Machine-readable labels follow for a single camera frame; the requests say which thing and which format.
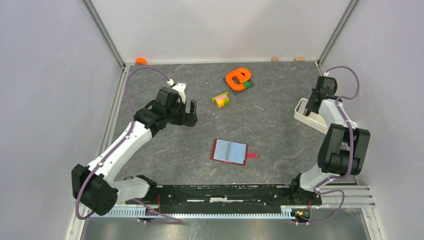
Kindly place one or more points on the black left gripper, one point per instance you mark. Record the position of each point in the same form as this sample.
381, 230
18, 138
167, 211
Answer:
188, 119

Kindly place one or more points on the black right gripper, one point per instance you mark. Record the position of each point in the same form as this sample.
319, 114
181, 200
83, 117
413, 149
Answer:
309, 107

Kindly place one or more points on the red leather card holder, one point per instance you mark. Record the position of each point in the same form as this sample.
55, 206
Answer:
231, 152

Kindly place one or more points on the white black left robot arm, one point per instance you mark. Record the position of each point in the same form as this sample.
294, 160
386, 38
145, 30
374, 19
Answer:
94, 185

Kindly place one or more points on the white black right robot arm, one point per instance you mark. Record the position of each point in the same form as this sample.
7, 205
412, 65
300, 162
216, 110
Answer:
343, 150

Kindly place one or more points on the colourful block stack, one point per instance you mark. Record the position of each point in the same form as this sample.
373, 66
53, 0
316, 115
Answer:
221, 100

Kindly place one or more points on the white plastic tray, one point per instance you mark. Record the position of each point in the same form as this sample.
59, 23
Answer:
312, 120

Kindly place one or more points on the wooden block right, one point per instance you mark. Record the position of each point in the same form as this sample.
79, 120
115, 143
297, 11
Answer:
299, 59

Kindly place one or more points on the orange letter e shape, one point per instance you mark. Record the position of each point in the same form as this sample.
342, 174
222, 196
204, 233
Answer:
242, 74

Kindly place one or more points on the green small block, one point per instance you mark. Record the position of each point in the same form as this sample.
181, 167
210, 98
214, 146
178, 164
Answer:
247, 84

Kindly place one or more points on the orange round cap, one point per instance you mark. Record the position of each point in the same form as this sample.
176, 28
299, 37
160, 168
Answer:
140, 61

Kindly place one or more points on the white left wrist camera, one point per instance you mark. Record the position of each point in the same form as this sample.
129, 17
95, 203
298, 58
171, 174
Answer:
180, 87

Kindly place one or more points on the dark square base plate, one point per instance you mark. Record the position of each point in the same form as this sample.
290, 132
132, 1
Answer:
237, 87

